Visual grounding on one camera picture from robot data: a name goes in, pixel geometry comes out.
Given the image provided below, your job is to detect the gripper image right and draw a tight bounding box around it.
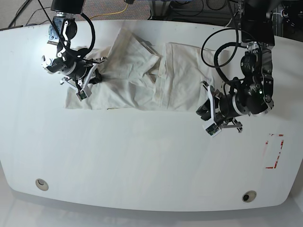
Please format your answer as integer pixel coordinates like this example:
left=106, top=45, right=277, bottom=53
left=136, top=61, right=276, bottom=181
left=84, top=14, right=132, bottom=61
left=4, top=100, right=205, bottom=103
left=196, top=42, right=274, bottom=136

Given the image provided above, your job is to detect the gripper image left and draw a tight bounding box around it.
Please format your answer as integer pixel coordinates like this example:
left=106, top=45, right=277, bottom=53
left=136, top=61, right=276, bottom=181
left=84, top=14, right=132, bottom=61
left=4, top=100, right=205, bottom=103
left=42, top=16, right=107, bottom=101

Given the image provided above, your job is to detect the white t-shirt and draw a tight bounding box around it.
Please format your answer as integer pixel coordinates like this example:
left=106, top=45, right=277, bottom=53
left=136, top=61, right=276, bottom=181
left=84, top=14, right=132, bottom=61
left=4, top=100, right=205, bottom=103
left=65, top=29, right=223, bottom=112

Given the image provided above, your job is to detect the red tape rectangle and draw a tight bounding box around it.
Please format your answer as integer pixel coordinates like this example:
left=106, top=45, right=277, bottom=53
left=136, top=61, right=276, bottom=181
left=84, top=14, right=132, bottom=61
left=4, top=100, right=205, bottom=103
left=263, top=134, right=285, bottom=169

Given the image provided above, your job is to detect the right table grommet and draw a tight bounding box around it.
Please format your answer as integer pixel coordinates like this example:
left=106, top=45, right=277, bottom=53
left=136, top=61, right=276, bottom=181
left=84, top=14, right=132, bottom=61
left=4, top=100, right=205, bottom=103
left=242, top=191, right=257, bottom=203

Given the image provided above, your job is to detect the table grommet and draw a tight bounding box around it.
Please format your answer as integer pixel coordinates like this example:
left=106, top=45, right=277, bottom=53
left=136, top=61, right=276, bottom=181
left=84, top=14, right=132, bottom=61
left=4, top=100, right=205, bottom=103
left=242, top=191, right=257, bottom=203
left=35, top=179, right=49, bottom=191

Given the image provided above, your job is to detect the left table grommet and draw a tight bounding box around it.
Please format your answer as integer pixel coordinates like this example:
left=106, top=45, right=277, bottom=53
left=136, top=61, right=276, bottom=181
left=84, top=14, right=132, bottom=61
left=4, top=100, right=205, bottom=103
left=35, top=179, right=49, bottom=191

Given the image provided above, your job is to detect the yellow cable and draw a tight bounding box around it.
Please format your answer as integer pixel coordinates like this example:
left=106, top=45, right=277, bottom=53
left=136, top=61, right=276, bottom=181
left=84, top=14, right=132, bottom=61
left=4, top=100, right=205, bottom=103
left=87, top=4, right=130, bottom=21

